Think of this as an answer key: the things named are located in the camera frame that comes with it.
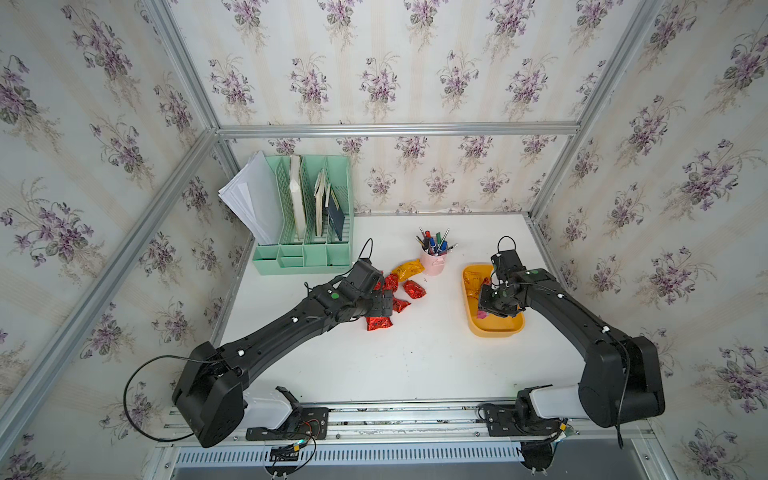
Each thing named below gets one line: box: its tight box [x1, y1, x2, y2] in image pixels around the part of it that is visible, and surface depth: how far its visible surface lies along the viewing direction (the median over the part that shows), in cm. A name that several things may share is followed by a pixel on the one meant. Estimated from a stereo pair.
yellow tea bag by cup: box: [392, 259, 426, 282], surface depth 103 cm
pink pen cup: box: [420, 243, 448, 277], surface depth 98 cm
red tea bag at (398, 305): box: [392, 297, 411, 313], surface depth 92 cm
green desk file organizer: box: [252, 154, 354, 274], surface depth 104 cm
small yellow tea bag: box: [463, 271, 484, 300], surface depth 97 cm
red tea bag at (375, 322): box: [366, 316, 393, 331], surface depth 90 cm
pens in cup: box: [416, 227, 458, 257], surface depth 100 cm
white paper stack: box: [218, 150, 284, 245], surface depth 98 cm
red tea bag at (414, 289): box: [403, 280, 427, 299], surface depth 97 cm
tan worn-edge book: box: [314, 168, 326, 237], surface depth 103 cm
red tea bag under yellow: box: [384, 273, 399, 293], surface depth 99 cm
